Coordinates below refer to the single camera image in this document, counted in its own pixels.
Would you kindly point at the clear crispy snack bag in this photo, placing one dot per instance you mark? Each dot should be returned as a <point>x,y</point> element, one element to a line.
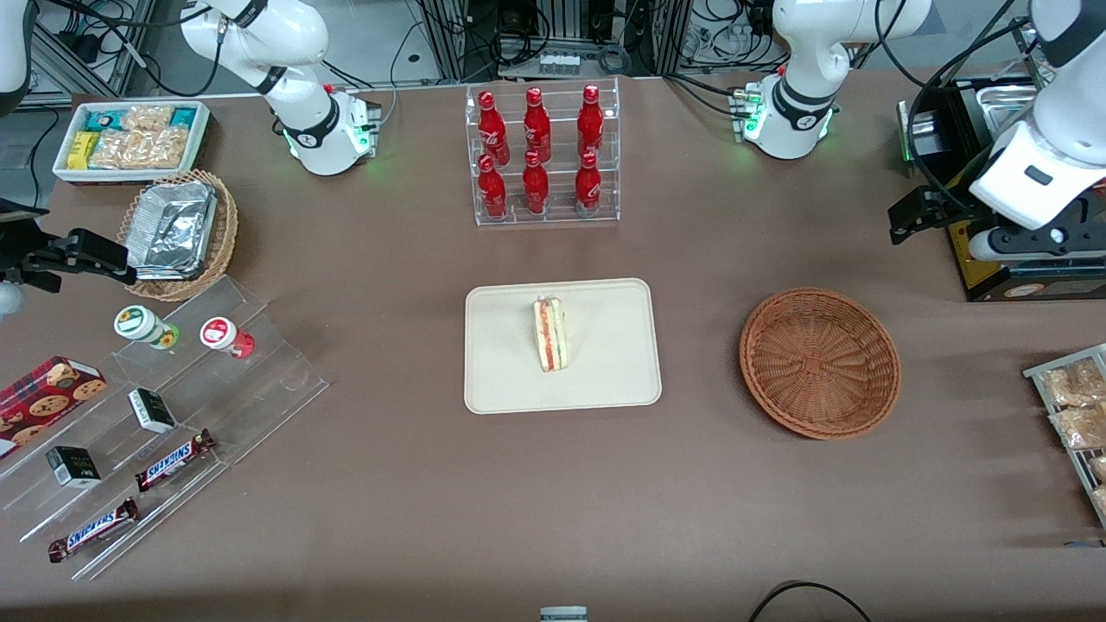
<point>1076,382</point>
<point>1101,501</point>
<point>1080,428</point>
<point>1099,468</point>

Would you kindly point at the large clear cracker bag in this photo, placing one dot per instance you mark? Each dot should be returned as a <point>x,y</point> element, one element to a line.
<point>143,149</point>

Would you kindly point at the light wicker basket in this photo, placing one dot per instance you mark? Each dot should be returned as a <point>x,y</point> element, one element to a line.
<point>225,233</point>

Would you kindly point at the red cola bottle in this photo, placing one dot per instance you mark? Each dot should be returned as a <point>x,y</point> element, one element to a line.
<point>492,190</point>
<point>536,186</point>
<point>587,186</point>
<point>590,121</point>
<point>537,125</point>
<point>493,130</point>

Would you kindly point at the yellow snack packet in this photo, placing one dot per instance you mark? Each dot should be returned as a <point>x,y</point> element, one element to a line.
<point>84,149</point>

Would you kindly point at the grey snack tray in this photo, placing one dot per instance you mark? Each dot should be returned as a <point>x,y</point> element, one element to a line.
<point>1037,373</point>

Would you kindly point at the Snickers chocolate bar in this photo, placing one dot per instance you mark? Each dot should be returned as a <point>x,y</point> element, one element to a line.
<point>173,460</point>
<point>91,529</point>

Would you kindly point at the red lid cup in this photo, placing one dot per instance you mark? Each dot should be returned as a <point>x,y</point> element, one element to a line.
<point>220,334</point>

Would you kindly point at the small dark box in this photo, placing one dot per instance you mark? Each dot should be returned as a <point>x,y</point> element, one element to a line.
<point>73,466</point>
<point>151,410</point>

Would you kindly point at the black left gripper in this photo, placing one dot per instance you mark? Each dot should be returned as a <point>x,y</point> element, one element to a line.
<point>962,192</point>

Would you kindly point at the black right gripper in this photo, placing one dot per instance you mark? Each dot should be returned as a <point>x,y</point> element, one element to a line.
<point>19,257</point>

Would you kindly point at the round brown wicker basket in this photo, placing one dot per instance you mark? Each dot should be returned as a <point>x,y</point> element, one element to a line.
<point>821,363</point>

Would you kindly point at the white power strip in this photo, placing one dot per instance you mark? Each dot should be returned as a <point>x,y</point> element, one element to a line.
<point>557,62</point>

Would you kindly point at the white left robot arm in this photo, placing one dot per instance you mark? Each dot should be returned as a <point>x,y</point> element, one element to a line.
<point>804,52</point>

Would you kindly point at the black heat sealer machine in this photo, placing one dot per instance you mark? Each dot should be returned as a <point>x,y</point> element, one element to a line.
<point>976,259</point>

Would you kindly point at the cream plastic tray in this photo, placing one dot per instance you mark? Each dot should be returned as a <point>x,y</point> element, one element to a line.
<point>605,363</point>

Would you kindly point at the small clear cracker bag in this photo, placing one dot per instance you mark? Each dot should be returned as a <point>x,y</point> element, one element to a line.
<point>147,117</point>

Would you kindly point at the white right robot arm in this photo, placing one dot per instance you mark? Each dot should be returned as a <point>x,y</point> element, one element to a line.
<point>285,43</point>

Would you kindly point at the teal snack packet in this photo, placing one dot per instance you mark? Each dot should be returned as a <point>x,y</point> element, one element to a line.
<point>105,118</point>
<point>184,117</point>

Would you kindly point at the green lid cup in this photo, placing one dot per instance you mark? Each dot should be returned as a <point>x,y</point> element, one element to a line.
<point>138,324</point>

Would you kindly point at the triangle sandwich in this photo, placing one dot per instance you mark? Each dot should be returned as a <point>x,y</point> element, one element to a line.
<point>550,333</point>

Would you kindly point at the clear acrylic bottle rack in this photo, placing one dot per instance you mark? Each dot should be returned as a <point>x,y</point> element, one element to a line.
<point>557,216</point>

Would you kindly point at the small grey device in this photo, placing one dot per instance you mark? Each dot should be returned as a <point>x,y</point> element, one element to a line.
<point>563,615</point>

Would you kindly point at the clear acrylic stepped stand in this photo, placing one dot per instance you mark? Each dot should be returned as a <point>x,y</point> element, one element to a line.
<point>259,380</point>

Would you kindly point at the white snack bin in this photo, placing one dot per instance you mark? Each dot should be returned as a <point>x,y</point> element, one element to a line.
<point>65,173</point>

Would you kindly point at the aluminium foil tray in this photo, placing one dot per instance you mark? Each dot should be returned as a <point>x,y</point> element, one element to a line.
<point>173,229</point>

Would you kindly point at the red cookie box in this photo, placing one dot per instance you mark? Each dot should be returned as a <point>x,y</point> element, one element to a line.
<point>43,402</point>

